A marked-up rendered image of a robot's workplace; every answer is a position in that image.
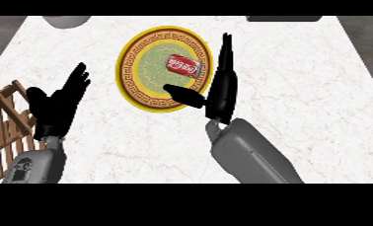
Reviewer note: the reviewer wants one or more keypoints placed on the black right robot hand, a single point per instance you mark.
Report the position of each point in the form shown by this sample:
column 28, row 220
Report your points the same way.
column 222, row 88

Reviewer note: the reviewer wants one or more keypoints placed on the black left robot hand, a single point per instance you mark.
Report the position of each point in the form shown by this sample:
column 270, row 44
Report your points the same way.
column 57, row 105

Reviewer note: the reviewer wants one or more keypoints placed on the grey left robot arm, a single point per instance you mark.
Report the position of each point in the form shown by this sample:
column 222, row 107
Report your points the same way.
column 38, row 164

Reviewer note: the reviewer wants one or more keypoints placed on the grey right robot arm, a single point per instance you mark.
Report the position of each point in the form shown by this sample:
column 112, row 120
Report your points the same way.
column 249, row 156

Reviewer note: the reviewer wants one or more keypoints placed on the red soda can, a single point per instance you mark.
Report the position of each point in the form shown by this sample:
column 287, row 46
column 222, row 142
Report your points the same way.
column 183, row 65

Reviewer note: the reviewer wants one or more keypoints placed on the brown wooden slatted tray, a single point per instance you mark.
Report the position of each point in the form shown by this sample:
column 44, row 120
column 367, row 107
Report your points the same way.
column 12, row 121

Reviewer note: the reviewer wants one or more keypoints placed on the yellow patterned round plate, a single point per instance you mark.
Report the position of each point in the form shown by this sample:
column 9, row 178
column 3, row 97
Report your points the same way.
column 146, row 72

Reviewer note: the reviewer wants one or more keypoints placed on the dark grey flat appliance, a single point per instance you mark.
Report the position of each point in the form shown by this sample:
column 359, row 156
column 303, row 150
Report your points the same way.
column 283, row 18

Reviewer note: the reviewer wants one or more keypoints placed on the grey round bowl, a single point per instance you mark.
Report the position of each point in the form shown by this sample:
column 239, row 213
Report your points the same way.
column 66, row 21

